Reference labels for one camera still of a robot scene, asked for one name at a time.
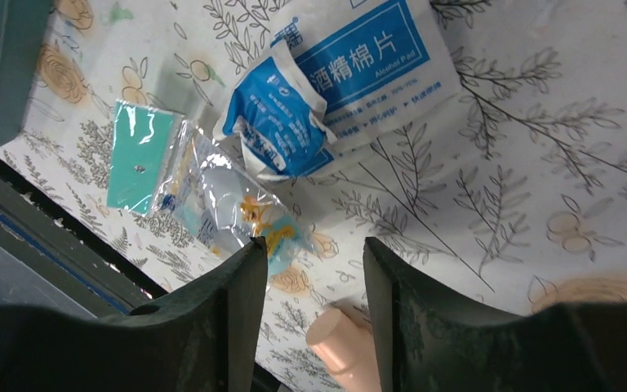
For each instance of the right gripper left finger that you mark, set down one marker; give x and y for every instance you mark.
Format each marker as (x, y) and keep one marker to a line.
(200, 337)

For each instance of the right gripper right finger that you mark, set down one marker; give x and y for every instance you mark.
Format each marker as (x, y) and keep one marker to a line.
(429, 337)

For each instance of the clear bag with small items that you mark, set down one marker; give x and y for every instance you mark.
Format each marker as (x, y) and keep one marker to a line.
(221, 205)

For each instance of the teal plaster packet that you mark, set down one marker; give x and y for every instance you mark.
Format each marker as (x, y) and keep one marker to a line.
(141, 142)

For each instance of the blue white wipe packet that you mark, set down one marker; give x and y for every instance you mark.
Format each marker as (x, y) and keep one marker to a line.
(336, 76)

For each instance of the floral tablecloth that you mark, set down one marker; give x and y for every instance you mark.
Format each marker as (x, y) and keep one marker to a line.
(513, 193)

